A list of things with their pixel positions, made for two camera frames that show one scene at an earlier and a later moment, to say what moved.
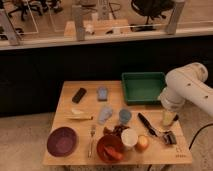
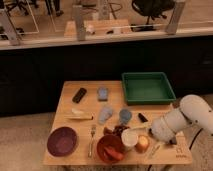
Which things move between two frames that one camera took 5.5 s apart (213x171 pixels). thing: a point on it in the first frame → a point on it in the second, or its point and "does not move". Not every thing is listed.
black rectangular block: x=79 y=95 does not move
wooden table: x=94 y=127 does not move
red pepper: x=113 y=153 does not move
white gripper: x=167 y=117 → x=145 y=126
